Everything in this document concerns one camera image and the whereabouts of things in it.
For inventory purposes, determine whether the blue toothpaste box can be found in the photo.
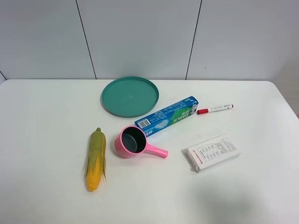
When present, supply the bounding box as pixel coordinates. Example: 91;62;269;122
135;96;199;137

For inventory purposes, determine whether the red capped white marker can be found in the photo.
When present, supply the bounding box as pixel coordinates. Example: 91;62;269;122
197;104;234;115

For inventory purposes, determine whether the toy corn cob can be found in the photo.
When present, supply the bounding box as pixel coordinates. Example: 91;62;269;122
85;127;106;192

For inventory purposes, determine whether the white paper box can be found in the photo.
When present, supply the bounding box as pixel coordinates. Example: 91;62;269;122
186;135;242;173

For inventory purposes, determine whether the pink cup with handle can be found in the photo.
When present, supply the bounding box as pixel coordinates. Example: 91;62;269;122
114;126;168;158

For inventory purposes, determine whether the teal round plate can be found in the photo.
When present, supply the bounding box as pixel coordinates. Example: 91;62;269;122
101;77;159;118

